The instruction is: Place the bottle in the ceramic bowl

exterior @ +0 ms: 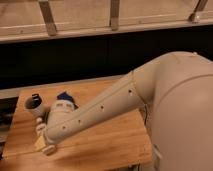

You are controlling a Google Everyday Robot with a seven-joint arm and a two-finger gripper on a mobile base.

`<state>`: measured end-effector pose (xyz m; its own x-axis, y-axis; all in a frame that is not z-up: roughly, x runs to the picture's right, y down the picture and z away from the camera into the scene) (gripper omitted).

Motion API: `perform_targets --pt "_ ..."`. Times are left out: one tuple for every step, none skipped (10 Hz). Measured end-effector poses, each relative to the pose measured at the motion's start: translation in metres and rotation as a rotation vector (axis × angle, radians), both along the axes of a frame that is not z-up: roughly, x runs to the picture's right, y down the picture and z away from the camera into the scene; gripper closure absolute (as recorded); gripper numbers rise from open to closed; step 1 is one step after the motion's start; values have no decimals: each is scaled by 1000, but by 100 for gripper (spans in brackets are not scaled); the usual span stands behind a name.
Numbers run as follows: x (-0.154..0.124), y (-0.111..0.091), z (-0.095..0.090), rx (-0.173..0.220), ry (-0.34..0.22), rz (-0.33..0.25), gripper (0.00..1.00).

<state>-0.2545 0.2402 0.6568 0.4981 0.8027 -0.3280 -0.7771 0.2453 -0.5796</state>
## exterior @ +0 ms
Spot black cable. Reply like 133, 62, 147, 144
141, 103, 151, 128

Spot wooden table board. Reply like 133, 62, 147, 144
0, 79, 151, 171

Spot white plastic bottle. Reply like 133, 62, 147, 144
36, 117, 46, 135

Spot blue cloth piece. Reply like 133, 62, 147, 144
57, 91, 78, 109

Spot white cup with black clip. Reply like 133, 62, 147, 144
25, 94, 47, 118

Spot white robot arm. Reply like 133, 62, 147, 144
35, 51, 213, 171

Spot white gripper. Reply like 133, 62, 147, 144
35, 135, 56, 155

